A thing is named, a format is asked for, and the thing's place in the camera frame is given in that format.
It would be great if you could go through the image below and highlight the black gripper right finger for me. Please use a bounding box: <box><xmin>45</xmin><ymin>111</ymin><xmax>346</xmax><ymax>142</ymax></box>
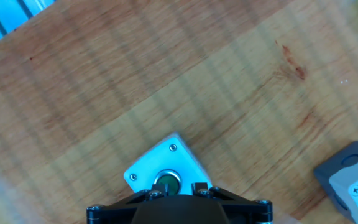
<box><xmin>191</xmin><ymin>182</ymin><xmax>273</xmax><ymax>224</ymax></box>

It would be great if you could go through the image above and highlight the wood-grain table mat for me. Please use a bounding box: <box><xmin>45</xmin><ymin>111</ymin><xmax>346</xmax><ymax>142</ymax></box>
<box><xmin>0</xmin><ymin>0</ymin><xmax>358</xmax><ymax>224</ymax></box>

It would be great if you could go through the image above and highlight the grey box green button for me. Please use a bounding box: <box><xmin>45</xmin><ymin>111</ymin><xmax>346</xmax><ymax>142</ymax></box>
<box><xmin>122</xmin><ymin>132</ymin><xmax>213</xmax><ymax>196</ymax></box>

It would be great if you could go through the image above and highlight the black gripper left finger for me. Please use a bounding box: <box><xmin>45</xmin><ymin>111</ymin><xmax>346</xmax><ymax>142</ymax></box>
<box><xmin>85</xmin><ymin>183</ymin><xmax>168</xmax><ymax>224</ymax></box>

